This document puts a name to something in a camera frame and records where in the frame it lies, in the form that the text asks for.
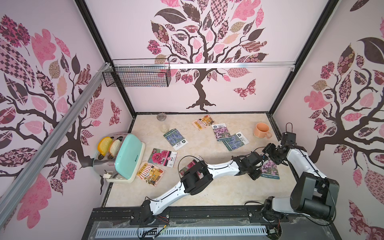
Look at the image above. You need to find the lavender seed packet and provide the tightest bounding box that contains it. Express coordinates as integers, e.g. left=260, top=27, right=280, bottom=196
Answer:
left=223, top=132, right=250, bottom=151
left=163, top=129, right=189, bottom=151

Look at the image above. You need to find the pink cosmos seed packet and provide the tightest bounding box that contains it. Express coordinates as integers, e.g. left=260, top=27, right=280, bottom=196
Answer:
left=212, top=123, right=232, bottom=142

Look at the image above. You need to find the pink rose packet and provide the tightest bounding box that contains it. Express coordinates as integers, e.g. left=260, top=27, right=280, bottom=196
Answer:
left=148, top=148, right=177, bottom=168
left=179, top=156, right=204, bottom=177

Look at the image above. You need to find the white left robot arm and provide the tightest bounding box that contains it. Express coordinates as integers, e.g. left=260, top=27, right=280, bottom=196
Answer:
left=139, top=152, right=265, bottom=224

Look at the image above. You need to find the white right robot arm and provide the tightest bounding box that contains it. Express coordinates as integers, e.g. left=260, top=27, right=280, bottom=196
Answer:
left=262, top=132, right=340, bottom=226

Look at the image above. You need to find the orange ceramic mug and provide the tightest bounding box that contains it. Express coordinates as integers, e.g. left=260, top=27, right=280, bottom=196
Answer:
left=253, top=123, right=272, bottom=139

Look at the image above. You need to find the orange illustrated packet at back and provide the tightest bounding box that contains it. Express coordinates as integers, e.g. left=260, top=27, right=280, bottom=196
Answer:
left=192, top=115, right=215, bottom=131

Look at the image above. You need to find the orange illustrated packet by toaster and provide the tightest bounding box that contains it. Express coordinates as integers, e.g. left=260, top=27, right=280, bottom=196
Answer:
left=137, top=163, right=166, bottom=187

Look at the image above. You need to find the clear glass jar with grains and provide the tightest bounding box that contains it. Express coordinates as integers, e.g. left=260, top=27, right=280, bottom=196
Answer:
left=157, top=113, right=170, bottom=134

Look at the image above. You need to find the beige toast slice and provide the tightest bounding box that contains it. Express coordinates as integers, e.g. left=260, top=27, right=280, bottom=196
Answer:
left=109, top=139, right=122, bottom=158

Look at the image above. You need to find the white slotted cable duct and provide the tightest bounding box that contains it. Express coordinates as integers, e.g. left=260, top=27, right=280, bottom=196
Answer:
left=95, top=226, right=268, bottom=240

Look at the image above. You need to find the black wire basket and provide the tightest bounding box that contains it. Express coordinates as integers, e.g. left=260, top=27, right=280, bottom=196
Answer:
left=103, top=57, right=172, bottom=88

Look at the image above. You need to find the aluminium rail on wall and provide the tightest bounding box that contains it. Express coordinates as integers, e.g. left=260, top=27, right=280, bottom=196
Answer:
left=1, top=63, right=111, bottom=227

